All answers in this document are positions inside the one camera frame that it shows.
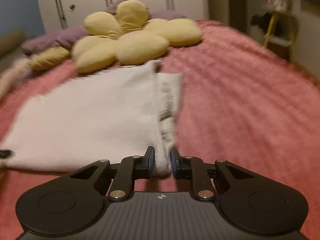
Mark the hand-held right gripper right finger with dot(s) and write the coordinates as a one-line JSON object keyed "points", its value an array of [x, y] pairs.
{"points": [[173, 161]]}

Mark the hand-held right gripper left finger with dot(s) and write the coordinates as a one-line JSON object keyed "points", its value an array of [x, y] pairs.
{"points": [[150, 160]]}

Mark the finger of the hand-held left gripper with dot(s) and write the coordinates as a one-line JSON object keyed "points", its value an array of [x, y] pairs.
{"points": [[5, 153]]}

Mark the white knit sweater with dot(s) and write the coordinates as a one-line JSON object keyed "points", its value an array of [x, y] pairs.
{"points": [[100, 120]]}

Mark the long cream plush toy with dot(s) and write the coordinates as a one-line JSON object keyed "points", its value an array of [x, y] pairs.
{"points": [[10, 77]]}

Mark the pink ribbed bedspread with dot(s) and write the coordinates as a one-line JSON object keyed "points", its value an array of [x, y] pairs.
{"points": [[237, 105]]}

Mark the yellow leaf-shaped pillow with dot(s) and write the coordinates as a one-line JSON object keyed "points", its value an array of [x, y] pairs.
{"points": [[48, 58]]}

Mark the yellow flower-shaped pillow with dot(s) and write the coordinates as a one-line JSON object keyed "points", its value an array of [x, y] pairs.
{"points": [[130, 40]]}

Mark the purple duvet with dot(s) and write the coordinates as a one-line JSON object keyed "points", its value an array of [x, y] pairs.
{"points": [[55, 38]]}

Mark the black object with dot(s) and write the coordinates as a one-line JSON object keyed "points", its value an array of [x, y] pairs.
{"points": [[261, 20]]}

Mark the yellow side table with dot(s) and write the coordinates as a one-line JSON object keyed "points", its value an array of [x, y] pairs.
{"points": [[278, 30]]}

